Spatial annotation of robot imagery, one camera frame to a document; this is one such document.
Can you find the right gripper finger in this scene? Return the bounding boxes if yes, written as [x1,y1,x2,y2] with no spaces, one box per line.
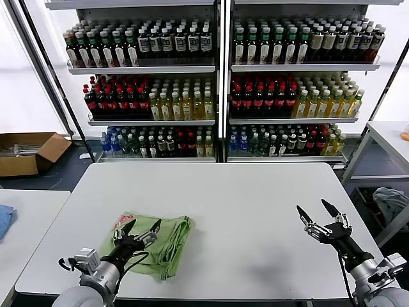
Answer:
[295,205,325,240]
[320,198,353,230]

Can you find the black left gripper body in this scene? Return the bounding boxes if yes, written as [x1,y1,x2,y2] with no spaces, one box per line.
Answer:
[100,236,150,269]

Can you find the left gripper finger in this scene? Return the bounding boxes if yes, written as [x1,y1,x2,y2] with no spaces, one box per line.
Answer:
[133,218,163,246]
[111,217,138,241]

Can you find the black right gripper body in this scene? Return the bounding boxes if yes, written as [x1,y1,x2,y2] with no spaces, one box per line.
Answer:
[320,223,374,265]

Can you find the green t-shirt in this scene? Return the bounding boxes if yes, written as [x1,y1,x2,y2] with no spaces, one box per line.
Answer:
[100,210,197,282]

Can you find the grey white clothes pile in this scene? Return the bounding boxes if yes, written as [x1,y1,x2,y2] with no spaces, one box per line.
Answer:
[371,187,409,232]

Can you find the red-cap cola bottle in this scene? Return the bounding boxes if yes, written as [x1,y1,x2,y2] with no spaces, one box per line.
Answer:
[305,130,316,154]
[176,131,187,157]
[314,130,327,154]
[263,85,277,118]
[252,85,266,118]
[115,87,130,120]
[242,85,254,118]
[82,84,98,120]
[137,87,151,120]
[104,87,120,120]
[285,84,298,118]
[230,84,243,118]
[94,87,109,120]
[274,85,288,118]
[127,87,141,120]
[186,131,196,157]

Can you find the blue folded cloth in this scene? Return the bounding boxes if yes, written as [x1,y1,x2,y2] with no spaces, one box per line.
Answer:
[0,204,17,241]

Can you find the brown cardboard box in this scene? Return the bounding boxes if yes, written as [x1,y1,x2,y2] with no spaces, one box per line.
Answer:
[0,132,72,178]

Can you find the black slanted pole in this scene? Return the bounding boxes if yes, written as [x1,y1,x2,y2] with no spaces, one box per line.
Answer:
[17,0,96,163]
[364,38,409,129]

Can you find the clear packaged parts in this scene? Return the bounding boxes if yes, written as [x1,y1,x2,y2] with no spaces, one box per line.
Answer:
[0,143,43,159]

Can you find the grey metal shelf rack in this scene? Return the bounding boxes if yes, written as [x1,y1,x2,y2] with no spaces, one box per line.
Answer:
[43,0,225,164]
[223,0,404,166]

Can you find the dark tea bottle green cap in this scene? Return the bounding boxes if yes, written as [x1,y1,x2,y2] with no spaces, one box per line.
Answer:
[258,27,272,66]
[75,31,93,69]
[271,27,285,66]
[245,27,259,66]
[111,29,128,68]
[233,27,246,66]
[62,31,80,69]
[123,29,140,68]
[98,29,116,68]
[86,29,104,69]
[296,28,311,65]
[284,28,298,66]

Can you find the dark bottle beige label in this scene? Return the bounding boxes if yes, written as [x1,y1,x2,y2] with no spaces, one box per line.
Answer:
[321,26,337,62]
[308,26,324,62]

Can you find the dark bottle blue white label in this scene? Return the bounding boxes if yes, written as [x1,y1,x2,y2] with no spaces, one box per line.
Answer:
[357,27,374,62]
[334,26,350,62]
[346,27,362,62]
[148,28,163,61]
[187,26,201,61]
[199,26,213,61]
[174,27,188,61]
[136,28,151,61]
[160,27,175,61]

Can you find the red drink bottle blue label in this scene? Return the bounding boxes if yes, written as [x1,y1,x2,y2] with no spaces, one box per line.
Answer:
[366,28,386,62]

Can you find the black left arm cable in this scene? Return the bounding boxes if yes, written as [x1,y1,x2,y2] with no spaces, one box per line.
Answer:
[116,251,151,282]

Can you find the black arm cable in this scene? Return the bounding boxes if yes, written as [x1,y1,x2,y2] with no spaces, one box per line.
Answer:
[116,251,151,282]
[337,252,360,307]

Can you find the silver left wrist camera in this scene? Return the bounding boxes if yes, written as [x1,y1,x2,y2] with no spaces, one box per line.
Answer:
[73,247,101,273]

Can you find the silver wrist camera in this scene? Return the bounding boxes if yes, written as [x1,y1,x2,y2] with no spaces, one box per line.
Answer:
[376,251,409,287]
[73,247,101,273]

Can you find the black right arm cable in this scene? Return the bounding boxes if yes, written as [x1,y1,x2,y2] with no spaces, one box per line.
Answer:
[337,252,360,307]

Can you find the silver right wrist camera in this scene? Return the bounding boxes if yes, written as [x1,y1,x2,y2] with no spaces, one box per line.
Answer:
[376,251,409,287]

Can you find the black left camera cable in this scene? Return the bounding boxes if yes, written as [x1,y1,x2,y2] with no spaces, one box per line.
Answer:
[58,256,77,272]

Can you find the white table grey frame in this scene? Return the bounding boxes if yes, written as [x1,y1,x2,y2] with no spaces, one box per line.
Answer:
[340,120,409,249]

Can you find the grey slanted frame bar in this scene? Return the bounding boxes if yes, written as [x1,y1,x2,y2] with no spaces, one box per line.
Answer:
[4,0,73,139]

